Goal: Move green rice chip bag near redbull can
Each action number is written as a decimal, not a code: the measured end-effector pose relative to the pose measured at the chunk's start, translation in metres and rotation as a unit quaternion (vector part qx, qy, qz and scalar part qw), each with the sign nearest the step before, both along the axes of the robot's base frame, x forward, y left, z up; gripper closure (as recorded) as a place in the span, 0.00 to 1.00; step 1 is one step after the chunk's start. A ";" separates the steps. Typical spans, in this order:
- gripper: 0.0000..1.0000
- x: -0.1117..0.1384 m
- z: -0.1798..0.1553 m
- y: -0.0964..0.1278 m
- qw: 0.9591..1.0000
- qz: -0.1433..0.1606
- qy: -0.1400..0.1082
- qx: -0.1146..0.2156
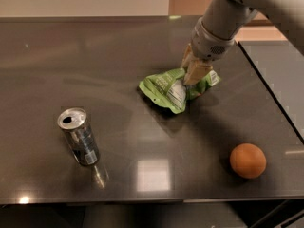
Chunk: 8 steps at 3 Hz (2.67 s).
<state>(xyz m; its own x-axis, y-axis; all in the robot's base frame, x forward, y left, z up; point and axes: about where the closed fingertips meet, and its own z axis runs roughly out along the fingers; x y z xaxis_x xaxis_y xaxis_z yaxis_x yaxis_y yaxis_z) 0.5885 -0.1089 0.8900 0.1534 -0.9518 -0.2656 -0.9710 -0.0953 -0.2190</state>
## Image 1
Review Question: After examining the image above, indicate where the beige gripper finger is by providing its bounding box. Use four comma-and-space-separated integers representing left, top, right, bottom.
182, 60, 213, 86
180, 44, 197, 68

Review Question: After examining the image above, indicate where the green rice chip bag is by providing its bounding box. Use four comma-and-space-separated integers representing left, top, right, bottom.
139, 68, 221, 114

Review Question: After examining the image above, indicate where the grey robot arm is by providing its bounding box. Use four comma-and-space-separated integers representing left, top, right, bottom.
181, 0, 304, 86

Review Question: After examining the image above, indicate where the silver redbull can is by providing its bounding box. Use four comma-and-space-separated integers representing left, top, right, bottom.
57, 107, 100, 166

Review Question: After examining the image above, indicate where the grey side table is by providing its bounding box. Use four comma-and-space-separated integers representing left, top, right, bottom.
238, 41, 304, 141

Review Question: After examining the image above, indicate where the orange fruit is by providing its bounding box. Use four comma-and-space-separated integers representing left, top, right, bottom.
230, 143, 267, 179

